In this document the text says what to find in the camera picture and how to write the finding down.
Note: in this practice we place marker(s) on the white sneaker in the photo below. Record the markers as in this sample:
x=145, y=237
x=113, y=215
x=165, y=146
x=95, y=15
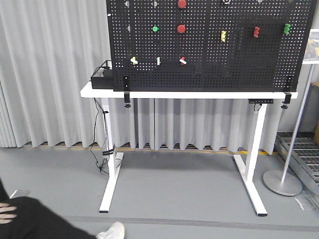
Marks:
x=116, y=231

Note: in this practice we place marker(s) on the table height control panel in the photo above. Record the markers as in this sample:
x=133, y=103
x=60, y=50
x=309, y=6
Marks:
x=261, y=101

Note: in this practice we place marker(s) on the yellow toggle switch lower left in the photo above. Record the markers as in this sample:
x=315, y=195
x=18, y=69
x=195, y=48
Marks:
x=134, y=61

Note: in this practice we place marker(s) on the white height-adjustable table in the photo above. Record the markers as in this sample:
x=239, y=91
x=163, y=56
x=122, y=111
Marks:
x=245, y=168

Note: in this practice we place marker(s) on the grey curtain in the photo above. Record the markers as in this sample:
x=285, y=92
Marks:
x=48, y=51

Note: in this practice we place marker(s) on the grey metal sign stand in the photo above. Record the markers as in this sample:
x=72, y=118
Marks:
x=289, y=159

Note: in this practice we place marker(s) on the red toggle switch lower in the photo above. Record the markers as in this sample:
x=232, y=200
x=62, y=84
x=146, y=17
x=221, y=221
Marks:
x=182, y=61

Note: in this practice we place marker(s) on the red mushroom button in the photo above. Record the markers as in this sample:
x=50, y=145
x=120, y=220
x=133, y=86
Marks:
x=181, y=28
x=182, y=3

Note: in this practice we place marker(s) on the lower red mushroom button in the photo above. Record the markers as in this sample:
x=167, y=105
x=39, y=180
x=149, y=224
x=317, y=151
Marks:
x=181, y=28

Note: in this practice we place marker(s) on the left black table clamp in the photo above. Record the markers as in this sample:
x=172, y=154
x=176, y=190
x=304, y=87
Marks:
x=126, y=82

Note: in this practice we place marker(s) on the person's hand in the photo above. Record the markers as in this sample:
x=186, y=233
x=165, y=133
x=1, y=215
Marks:
x=7, y=213

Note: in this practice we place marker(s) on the poster on stand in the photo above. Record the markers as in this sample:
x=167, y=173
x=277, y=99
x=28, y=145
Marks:
x=311, y=55

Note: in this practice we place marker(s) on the right black table clamp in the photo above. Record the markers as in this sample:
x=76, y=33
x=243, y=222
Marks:
x=288, y=95

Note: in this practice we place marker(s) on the metal floor grate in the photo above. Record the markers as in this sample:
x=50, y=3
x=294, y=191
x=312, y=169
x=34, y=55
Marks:
x=303, y=167

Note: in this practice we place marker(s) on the black electronics box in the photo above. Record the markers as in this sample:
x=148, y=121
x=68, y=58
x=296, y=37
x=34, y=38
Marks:
x=102, y=77

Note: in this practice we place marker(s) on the black trouser leg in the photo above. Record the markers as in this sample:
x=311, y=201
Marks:
x=35, y=221

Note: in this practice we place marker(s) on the black table clamp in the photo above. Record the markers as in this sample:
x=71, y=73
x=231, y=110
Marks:
x=288, y=95
x=126, y=82

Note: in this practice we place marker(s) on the upper red mushroom button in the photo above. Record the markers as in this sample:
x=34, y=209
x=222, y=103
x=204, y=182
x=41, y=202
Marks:
x=182, y=3

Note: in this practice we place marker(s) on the red handle switch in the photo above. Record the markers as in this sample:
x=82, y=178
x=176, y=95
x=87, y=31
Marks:
x=256, y=32

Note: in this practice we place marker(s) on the green handle switch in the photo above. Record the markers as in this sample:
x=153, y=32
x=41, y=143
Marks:
x=287, y=29

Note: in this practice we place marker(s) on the black perforated pegboard panel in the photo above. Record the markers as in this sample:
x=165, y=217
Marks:
x=241, y=64

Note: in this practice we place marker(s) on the yellow handle switch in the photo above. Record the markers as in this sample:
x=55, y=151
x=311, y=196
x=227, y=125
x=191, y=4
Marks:
x=223, y=35

